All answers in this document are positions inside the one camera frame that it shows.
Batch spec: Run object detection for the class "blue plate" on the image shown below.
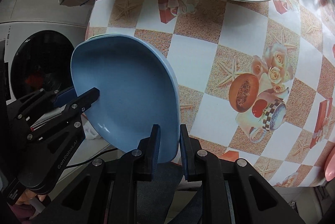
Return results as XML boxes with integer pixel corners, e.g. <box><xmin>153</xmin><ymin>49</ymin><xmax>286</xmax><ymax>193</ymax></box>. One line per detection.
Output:
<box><xmin>70</xmin><ymin>34</ymin><xmax>180</xmax><ymax>163</ymax></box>

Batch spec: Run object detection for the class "blue jeans leg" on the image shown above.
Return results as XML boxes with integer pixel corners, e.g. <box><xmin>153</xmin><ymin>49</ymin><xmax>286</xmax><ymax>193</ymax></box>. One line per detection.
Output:
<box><xmin>128</xmin><ymin>157</ymin><xmax>234</xmax><ymax>223</ymax></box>

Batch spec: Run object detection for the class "white washing machine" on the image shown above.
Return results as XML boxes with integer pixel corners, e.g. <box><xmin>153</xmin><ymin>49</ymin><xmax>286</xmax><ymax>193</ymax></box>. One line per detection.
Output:
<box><xmin>0</xmin><ymin>20</ymin><xmax>111</xmax><ymax>170</ymax></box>

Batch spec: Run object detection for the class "patterned checkered tablecloth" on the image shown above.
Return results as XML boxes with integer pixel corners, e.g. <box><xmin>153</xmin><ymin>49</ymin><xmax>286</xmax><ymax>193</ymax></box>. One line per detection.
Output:
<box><xmin>86</xmin><ymin>0</ymin><xmax>334</xmax><ymax>187</ymax></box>

